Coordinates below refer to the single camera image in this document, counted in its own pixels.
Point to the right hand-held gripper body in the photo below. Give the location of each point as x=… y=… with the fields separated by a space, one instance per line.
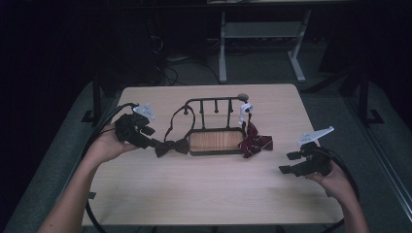
x=315 y=161

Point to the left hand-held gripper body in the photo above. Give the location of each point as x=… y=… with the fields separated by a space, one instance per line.
x=134 y=129

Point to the black bow tie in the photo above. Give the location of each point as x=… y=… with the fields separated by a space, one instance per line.
x=173 y=145

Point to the red striped bow tie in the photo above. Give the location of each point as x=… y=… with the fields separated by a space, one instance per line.
x=254 y=140

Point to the black rack with wooden base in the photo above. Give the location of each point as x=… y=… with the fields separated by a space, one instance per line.
x=215 y=140

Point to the person's right hand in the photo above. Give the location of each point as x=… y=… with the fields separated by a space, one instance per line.
x=336 y=184

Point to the person's left hand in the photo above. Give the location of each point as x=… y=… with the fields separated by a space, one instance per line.
x=107 y=145

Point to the black metal stand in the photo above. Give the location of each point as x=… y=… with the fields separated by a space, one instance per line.
x=95 y=100
x=366 y=100

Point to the black tape strip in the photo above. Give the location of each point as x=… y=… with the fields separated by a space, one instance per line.
x=92 y=195

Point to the white metal stand frame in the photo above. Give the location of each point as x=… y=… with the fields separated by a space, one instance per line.
x=259 y=30

